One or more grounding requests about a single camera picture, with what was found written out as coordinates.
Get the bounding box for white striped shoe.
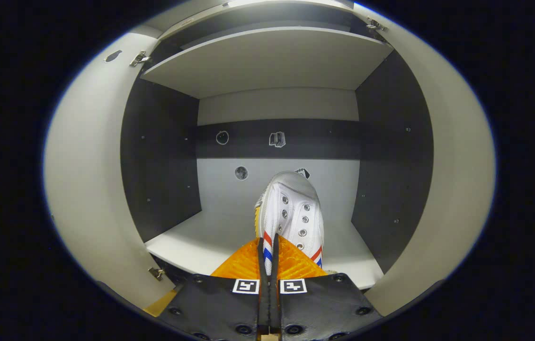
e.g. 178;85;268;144
254;171;325;276

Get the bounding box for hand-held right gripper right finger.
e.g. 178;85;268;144
270;233;384;341

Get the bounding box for white shoe cabinet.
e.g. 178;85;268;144
121;0;435;290

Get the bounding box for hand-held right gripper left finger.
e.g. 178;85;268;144
159;231;271;341

